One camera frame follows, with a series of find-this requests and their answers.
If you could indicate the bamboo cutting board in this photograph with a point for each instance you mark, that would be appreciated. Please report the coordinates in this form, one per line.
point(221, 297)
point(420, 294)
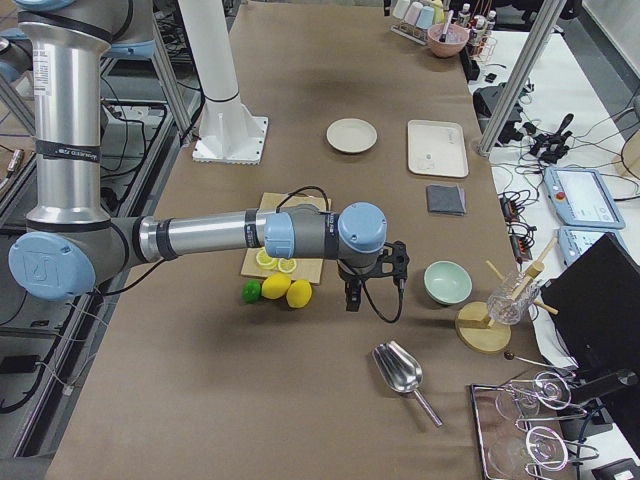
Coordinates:
point(307, 269)

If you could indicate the lemon slice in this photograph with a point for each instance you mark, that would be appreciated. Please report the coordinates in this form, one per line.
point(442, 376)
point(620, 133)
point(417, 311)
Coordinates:
point(264, 260)
point(287, 266)

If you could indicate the black handled steel scoop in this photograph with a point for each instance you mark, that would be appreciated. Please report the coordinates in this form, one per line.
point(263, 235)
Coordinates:
point(445, 26)

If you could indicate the clear glass cup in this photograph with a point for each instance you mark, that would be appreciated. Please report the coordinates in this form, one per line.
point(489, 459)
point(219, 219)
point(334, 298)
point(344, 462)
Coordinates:
point(512, 298)

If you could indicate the lower lemon slice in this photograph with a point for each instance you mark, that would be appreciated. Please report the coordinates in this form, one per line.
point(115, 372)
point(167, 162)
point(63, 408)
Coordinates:
point(264, 260)

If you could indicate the grey folded cloth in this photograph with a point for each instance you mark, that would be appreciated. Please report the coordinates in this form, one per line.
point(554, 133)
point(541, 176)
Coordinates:
point(448, 200)

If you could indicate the steel ice scoop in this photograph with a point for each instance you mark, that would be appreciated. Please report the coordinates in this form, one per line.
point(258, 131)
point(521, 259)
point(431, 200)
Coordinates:
point(403, 374)

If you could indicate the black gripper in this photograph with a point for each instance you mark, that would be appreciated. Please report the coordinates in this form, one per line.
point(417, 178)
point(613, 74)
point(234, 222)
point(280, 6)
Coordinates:
point(350, 279)

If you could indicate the upper teach pendant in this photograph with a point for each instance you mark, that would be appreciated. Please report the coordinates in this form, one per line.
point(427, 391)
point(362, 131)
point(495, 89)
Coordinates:
point(581, 198)

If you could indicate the aluminium frame post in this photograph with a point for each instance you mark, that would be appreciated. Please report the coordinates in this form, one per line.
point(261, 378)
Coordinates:
point(546, 19)

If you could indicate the green lime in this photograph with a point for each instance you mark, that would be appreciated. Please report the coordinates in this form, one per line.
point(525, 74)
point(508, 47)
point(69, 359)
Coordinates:
point(251, 292)

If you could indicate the whole lemon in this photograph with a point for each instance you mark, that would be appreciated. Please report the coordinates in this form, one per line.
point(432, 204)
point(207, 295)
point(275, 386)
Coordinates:
point(275, 286)
point(299, 294)

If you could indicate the white rabbit tray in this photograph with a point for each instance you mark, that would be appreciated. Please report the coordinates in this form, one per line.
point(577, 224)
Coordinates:
point(436, 148)

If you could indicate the pink ice bucket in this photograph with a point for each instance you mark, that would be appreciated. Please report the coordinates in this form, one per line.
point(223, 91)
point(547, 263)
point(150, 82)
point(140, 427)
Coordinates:
point(456, 39)

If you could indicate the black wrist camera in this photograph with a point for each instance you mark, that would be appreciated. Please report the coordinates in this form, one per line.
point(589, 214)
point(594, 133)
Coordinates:
point(395, 261)

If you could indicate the teach pendant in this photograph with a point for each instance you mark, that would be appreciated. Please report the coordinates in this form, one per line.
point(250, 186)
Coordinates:
point(574, 241)
point(581, 198)

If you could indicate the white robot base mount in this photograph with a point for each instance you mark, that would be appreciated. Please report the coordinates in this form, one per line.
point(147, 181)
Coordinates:
point(228, 132)

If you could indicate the beige round plate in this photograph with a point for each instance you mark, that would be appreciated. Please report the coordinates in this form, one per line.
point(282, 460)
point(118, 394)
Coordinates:
point(351, 135)

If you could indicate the wooden cup rack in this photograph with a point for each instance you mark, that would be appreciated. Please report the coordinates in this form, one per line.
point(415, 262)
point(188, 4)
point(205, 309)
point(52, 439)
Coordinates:
point(481, 333)

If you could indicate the upper lemon slice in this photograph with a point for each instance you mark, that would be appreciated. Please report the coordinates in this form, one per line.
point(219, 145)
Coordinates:
point(287, 266)

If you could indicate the lower teach pendant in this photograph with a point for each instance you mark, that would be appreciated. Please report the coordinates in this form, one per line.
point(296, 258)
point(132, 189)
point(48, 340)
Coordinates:
point(574, 241)

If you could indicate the wire glass rack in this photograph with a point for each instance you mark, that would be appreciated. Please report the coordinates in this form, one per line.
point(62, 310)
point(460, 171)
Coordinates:
point(548, 426)

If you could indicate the lower whole lemon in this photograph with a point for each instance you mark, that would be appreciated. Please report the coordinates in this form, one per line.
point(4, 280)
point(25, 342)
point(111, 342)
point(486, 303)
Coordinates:
point(275, 286)

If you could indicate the mint green bowl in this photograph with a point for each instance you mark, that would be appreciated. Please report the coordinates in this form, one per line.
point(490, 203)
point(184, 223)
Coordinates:
point(447, 282)

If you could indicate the upper whole lemon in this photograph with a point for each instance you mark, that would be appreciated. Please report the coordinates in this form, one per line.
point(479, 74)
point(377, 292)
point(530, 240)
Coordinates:
point(299, 294)

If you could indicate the black laptop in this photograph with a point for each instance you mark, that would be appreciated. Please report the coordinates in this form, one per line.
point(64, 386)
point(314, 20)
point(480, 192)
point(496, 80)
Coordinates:
point(597, 298)

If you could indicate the pastel cup rack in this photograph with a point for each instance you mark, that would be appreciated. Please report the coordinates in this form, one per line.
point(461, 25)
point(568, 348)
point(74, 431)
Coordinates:
point(414, 18)

